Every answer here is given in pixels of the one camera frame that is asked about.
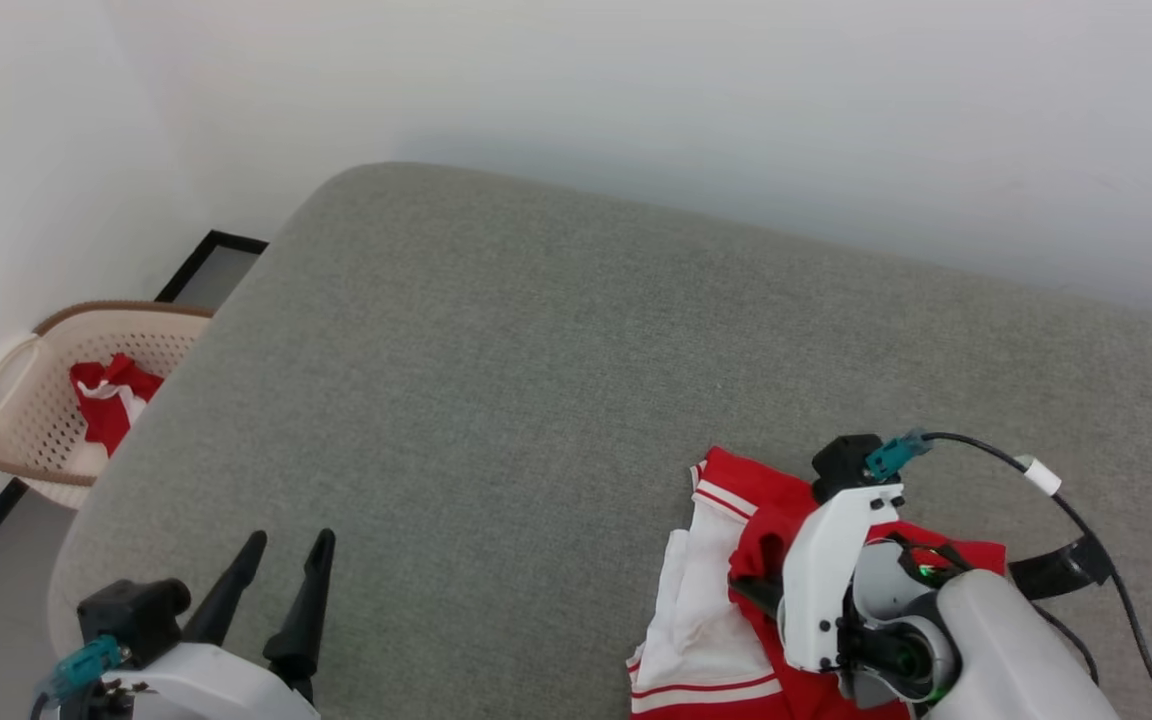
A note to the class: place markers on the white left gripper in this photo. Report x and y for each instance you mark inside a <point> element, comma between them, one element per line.
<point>206,685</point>

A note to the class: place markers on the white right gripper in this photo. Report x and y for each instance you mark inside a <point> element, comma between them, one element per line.
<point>821,580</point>

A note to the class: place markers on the red Bulls jersey white sleeves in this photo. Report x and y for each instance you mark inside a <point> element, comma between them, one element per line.
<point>706,620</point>

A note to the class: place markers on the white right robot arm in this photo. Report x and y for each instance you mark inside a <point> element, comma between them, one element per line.
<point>1016,650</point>

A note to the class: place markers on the red white garment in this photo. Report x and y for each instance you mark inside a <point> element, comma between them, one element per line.
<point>111,400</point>

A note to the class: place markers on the grey fabric sofa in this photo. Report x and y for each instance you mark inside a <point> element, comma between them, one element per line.
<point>536,400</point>

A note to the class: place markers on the beige perforated laundry basket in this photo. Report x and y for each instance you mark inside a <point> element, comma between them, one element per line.
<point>16,420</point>

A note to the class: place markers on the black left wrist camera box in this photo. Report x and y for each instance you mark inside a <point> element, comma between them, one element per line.
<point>131,615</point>

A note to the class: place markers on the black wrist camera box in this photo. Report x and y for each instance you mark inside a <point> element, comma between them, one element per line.
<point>844,462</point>
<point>131,615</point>

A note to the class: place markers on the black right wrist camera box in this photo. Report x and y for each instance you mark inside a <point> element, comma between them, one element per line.
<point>844,462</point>

